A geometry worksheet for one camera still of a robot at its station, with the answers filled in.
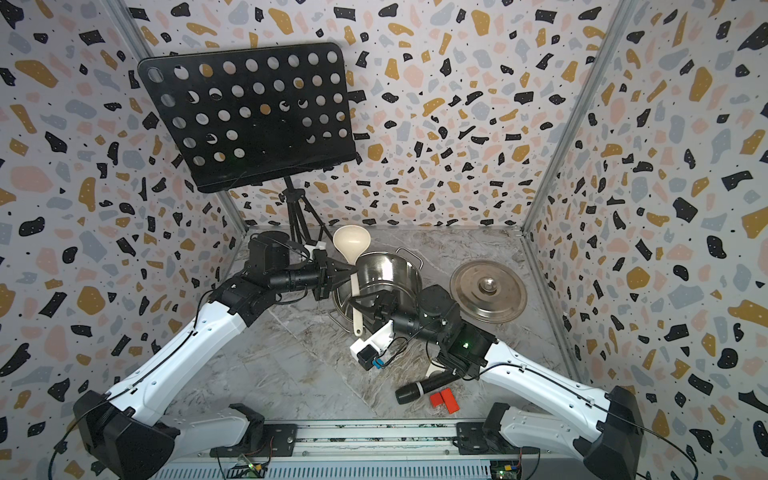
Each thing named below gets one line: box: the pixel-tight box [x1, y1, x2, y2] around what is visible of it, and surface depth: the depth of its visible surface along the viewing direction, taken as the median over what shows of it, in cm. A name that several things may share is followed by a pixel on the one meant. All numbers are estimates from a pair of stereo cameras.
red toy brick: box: [429, 388, 460, 414], surface depth 81 cm
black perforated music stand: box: [138, 42, 358, 244], surface depth 67 cm
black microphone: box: [395, 369, 462, 405], surface depth 81 cm
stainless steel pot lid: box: [450, 259, 527, 325], surface depth 105 cm
